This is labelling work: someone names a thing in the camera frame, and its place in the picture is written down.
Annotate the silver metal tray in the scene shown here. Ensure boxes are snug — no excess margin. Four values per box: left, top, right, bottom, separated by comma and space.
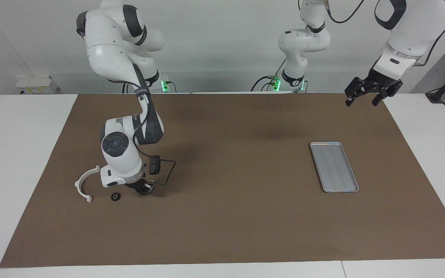
310, 142, 360, 193

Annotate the brown table mat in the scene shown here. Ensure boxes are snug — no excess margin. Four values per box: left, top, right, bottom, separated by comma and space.
0, 93, 445, 268

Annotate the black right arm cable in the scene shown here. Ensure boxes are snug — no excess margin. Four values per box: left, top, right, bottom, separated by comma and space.
132, 64, 177, 187

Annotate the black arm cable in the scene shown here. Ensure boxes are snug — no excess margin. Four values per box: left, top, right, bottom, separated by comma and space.
325, 0, 445, 67
132, 64, 177, 187

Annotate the white curved plastic bracket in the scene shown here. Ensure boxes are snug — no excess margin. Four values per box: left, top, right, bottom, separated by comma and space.
75, 165, 101, 203

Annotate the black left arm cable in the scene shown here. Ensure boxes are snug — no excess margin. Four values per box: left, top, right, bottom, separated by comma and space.
325, 0, 445, 67

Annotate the black left base cable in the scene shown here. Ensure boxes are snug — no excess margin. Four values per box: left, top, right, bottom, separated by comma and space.
251, 58, 287, 92

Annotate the black base cable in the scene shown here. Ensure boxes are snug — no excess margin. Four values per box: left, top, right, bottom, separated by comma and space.
122, 79, 139, 94
251, 58, 287, 92

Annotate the black right base cable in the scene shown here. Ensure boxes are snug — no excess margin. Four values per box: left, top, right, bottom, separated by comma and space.
122, 79, 139, 94

